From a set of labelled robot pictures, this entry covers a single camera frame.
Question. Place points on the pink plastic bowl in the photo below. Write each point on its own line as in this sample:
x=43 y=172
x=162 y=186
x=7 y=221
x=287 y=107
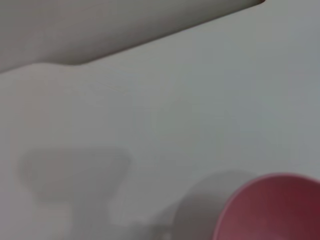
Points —
x=275 y=212

